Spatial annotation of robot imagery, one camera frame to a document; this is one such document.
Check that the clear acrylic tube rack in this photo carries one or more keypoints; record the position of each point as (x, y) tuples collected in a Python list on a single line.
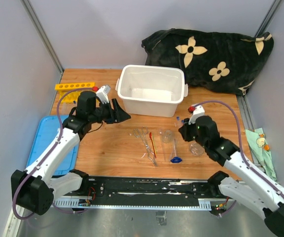
[(65, 108)]

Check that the green printed cloth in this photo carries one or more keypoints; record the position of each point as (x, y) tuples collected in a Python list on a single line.
[(260, 148)]

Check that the small glass beaker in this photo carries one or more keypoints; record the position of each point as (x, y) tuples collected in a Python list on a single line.
[(167, 136)]

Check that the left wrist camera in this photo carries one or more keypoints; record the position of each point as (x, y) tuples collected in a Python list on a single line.
[(102, 94)]

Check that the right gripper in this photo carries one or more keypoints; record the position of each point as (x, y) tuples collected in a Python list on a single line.
[(184, 129)]

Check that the white plastic bin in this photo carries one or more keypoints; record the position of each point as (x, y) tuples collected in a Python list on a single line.
[(151, 91)]

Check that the glass petri dish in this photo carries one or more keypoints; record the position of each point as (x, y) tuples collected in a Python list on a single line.
[(196, 149)]

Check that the blue plastic tray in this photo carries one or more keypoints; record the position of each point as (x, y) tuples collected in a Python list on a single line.
[(47, 129)]

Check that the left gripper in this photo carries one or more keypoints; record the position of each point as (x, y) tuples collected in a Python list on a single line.
[(116, 115)]

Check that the metal crucible tongs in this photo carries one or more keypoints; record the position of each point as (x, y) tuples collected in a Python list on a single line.
[(142, 133)]

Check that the yellow test tube rack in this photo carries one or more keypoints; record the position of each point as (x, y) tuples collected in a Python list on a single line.
[(76, 89)]

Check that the black floral blanket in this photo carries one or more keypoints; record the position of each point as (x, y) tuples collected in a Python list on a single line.
[(220, 62)]

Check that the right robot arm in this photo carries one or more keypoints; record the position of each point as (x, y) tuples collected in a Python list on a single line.
[(259, 193)]

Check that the red yellow green spatula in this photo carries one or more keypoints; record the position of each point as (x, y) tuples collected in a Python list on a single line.
[(153, 144)]

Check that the graduated cylinder blue base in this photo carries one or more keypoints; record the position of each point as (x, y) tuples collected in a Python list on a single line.
[(174, 154)]

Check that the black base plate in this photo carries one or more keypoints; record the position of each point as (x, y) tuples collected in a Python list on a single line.
[(143, 193)]

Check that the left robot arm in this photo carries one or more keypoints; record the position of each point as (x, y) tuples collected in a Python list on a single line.
[(33, 188)]

